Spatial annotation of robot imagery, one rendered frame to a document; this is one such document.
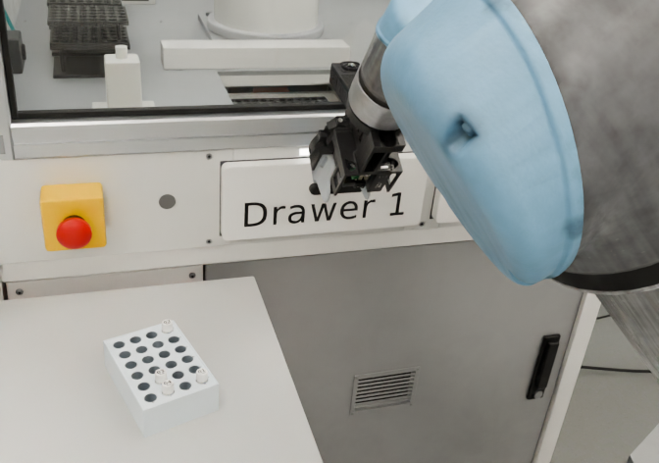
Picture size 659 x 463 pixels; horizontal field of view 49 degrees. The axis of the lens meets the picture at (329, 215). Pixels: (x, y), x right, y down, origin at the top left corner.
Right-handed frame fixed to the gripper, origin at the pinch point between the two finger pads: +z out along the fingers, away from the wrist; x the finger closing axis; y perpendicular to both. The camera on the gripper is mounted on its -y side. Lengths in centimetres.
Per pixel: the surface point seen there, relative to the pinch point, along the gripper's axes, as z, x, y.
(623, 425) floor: 90, 96, 32
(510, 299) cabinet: 25.2, 35.5, 12.6
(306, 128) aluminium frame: -2.7, -3.2, -5.8
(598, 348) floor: 106, 109, 8
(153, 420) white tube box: -4.2, -26.2, 28.9
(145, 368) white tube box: -2.2, -26.4, 23.0
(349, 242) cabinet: 12.6, 4.8, 4.6
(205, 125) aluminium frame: -4.1, -16.5, -6.1
